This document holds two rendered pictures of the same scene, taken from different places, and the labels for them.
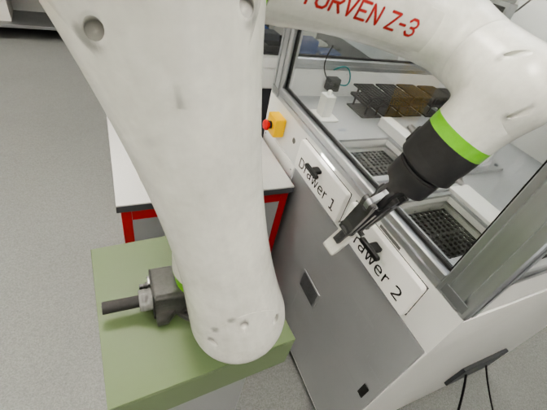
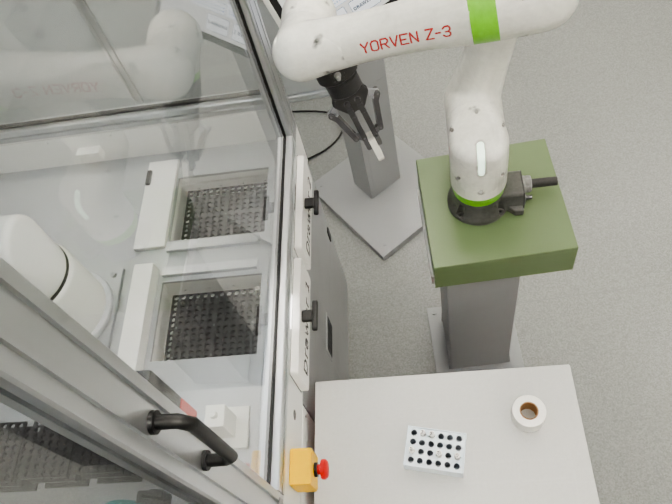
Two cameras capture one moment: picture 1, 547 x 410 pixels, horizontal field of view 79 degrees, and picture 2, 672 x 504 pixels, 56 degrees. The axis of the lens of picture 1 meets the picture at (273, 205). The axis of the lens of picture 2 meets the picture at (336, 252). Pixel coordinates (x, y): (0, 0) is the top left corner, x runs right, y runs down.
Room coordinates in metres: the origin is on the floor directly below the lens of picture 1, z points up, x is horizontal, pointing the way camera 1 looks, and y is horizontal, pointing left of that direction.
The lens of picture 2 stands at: (1.26, 0.47, 2.17)
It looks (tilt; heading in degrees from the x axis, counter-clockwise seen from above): 57 degrees down; 227
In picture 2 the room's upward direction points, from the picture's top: 18 degrees counter-clockwise
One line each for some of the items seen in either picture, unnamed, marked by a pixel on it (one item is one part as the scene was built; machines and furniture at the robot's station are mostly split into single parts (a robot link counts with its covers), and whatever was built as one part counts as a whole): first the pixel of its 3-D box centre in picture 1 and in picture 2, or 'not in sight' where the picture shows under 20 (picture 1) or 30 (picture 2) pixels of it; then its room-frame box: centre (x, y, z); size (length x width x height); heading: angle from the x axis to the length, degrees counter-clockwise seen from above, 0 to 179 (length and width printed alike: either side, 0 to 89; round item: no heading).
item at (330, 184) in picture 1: (319, 178); (301, 322); (0.88, -0.12, 0.87); 0.29 x 0.02 x 0.11; 32
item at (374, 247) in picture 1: (373, 247); (311, 203); (0.59, -0.26, 0.91); 0.07 x 0.04 x 0.01; 32
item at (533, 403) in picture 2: not in sight; (528, 413); (0.80, 0.40, 0.78); 0.07 x 0.07 x 0.04
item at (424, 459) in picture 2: not in sight; (435, 451); (0.97, 0.26, 0.78); 0.12 x 0.08 x 0.04; 111
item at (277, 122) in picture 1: (275, 124); (305, 470); (1.15, 0.07, 0.88); 0.07 x 0.05 x 0.07; 32
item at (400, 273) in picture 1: (376, 254); (303, 211); (0.61, -0.29, 0.87); 0.29 x 0.02 x 0.11; 32
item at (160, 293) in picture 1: (177, 287); (501, 190); (0.36, 0.14, 0.89); 0.26 x 0.15 x 0.06; 121
